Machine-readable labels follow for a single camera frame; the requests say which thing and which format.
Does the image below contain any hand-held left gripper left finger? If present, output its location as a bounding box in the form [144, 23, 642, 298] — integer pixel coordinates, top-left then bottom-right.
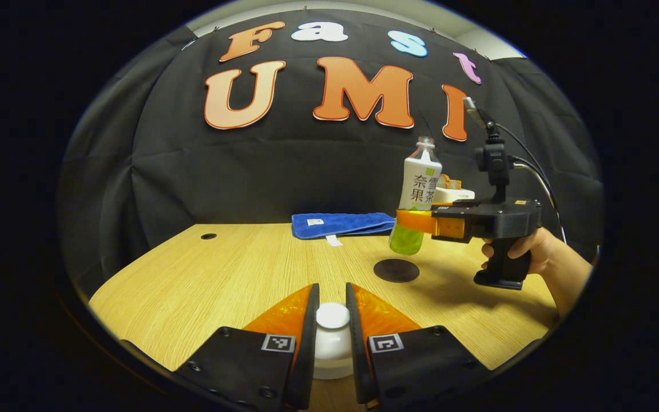
[172, 283, 320, 410]

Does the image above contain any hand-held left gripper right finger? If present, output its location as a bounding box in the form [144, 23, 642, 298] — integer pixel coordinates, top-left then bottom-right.
[346, 282, 491, 408]

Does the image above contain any white green label water bottle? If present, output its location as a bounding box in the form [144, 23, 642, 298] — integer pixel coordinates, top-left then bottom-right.
[388, 136, 443, 256]

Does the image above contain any dark round coaster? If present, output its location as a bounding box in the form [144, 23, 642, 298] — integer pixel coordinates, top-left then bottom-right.
[374, 259, 420, 283]

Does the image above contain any white toaster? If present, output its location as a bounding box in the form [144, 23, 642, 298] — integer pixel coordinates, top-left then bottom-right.
[431, 175, 476, 204]

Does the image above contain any blue towel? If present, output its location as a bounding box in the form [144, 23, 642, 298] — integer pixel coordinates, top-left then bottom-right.
[292, 212, 396, 247]

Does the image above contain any grey cable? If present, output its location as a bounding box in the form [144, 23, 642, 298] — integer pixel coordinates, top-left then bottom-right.
[511, 162, 568, 245]

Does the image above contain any black cable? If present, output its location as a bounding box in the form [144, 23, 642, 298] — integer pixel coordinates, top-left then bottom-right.
[495, 122, 556, 195]

